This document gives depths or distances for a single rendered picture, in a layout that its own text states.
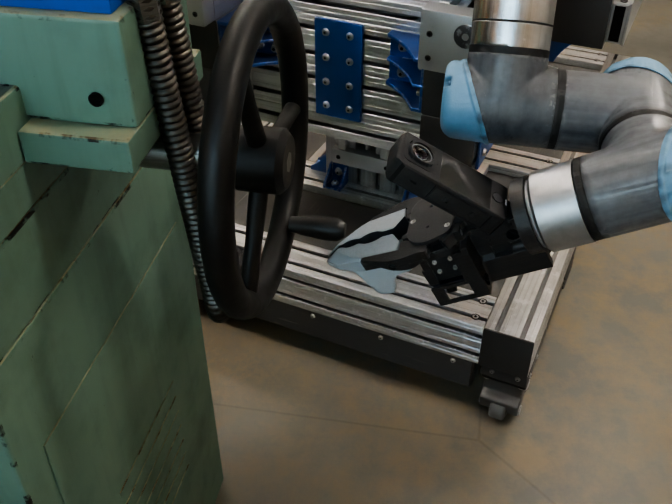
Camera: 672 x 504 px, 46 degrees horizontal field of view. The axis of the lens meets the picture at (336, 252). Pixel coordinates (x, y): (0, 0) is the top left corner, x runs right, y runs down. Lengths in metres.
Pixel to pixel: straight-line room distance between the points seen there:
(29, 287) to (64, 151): 0.13
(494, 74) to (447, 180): 0.12
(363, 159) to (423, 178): 0.92
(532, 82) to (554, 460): 0.92
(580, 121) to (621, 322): 1.12
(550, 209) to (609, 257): 1.32
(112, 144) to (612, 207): 0.40
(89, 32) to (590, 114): 0.43
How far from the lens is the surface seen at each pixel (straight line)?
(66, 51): 0.65
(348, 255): 0.77
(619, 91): 0.77
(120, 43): 0.63
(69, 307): 0.80
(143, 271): 0.95
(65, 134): 0.67
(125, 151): 0.65
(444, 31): 1.15
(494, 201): 0.71
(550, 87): 0.76
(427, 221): 0.74
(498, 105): 0.75
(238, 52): 0.61
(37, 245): 0.73
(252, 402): 1.58
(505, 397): 1.52
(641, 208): 0.69
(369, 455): 1.49
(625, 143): 0.71
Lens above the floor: 1.18
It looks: 38 degrees down
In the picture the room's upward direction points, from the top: straight up
